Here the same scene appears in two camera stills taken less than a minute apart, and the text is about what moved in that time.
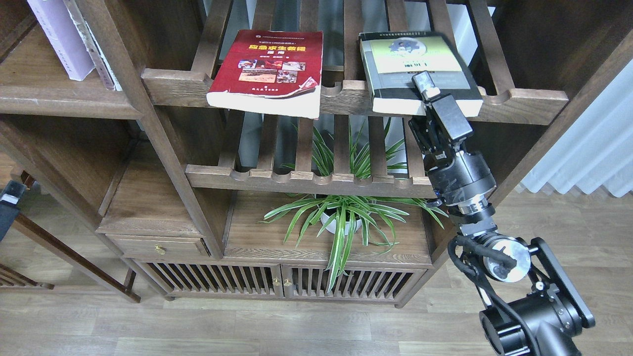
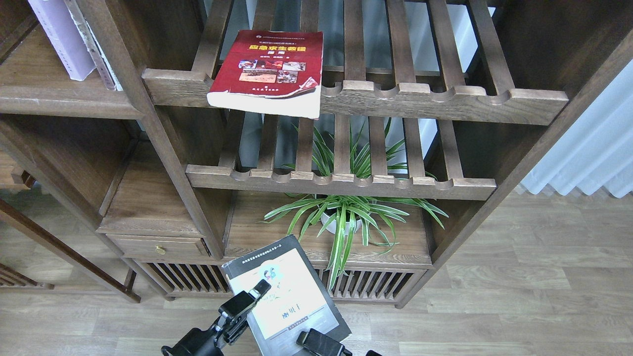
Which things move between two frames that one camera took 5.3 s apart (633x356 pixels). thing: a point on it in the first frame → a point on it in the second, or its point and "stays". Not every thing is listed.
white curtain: [595, 146] stays
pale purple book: [63, 30] stays
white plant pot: [332, 227] stays
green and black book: [389, 60] → [297, 301]
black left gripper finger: [11, 194] → [225, 331]
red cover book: [265, 71] stays
